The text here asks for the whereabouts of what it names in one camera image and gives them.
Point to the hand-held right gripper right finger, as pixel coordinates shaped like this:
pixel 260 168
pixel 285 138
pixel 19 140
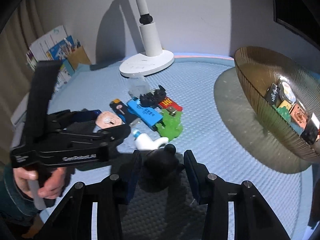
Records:
pixel 192 177

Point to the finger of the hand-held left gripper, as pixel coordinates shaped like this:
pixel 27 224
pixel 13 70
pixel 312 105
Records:
pixel 110 136
pixel 85 116

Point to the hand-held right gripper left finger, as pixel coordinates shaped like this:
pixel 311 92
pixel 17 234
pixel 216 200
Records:
pixel 132 180

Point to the pink round tag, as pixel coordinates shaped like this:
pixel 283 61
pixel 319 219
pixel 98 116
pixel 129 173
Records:
pixel 107 120

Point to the black and blue lighter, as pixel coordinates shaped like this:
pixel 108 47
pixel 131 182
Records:
pixel 120 108

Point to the black-headed white-shirt toy figure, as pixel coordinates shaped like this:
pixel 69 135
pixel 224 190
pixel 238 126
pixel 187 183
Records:
pixel 160 165

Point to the green translucent figure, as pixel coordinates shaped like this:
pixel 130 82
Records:
pixel 170 127

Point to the black monster figure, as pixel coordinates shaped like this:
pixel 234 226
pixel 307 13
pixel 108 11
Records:
pixel 150 97

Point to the clear plastic figure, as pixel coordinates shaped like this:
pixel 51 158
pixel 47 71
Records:
pixel 138 86

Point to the red lighter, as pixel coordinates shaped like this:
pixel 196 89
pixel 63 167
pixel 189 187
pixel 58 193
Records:
pixel 170 103

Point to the teal translucent figure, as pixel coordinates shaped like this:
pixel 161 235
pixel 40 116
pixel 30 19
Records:
pixel 283 113

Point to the amber ribbed glass bowl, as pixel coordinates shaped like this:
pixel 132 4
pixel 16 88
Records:
pixel 252 80

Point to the orange card box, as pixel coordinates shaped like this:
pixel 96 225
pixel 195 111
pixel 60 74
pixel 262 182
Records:
pixel 300 116

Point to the black-haired red-dress doll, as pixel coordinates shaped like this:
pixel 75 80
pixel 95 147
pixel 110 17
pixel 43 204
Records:
pixel 311 130

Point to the clear jar with patterned roll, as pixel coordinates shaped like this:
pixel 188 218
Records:
pixel 287 91

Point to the person's left forearm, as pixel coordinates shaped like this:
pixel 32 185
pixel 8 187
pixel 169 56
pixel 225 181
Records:
pixel 12 200

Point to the person's left hand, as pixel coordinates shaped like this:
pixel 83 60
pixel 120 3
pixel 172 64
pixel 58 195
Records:
pixel 52 182

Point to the light blue small box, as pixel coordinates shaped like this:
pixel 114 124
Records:
pixel 66 71

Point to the brown pen holder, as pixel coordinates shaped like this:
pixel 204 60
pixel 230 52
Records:
pixel 78 57

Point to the bunch of pens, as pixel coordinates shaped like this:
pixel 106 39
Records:
pixel 72 45

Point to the row of upright books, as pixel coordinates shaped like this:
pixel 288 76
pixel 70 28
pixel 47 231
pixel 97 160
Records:
pixel 47 45

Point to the beige curtain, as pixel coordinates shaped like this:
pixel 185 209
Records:
pixel 15 67

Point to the white desk lamp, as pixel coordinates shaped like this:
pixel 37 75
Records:
pixel 150 40

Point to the black monitor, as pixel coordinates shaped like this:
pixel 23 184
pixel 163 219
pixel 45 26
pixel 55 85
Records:
pixel 297 2

